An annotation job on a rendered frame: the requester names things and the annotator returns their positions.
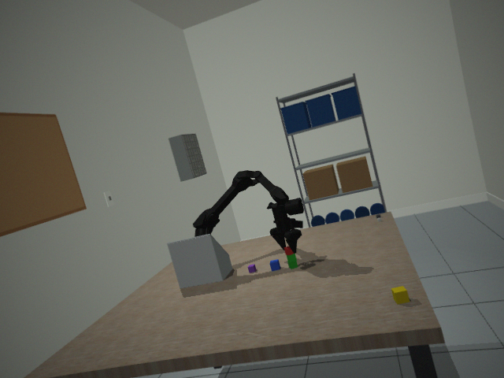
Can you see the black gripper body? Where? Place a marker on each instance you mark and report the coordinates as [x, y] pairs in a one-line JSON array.
[[283, 227]]

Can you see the blue block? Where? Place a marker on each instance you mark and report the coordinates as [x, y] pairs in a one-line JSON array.
[[274, 264]]

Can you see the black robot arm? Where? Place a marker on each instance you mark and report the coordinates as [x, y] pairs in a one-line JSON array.
[[210, 217]]

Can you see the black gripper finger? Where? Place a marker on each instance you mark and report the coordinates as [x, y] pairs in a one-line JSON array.
[[281, 240], [292, 243]]

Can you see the yellow cube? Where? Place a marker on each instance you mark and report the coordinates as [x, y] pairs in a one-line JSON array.
[[400, 295]]

